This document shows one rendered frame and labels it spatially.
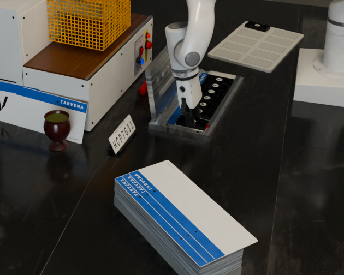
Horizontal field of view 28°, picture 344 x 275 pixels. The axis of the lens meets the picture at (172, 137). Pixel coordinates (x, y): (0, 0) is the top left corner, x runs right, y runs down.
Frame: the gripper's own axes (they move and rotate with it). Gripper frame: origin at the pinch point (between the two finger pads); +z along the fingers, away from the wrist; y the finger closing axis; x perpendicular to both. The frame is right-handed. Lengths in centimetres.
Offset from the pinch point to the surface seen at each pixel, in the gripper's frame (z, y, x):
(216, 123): 3.8, 3.6, -6.5
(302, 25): 8, 102, -16
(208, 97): 1.3, 17.2, 0.2
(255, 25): 2, 88, 1
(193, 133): 3.2, -5.1, -1.5
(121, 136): -2.5, -18.1, 17.1
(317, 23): 9, 108, -22
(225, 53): 2, 58, 6
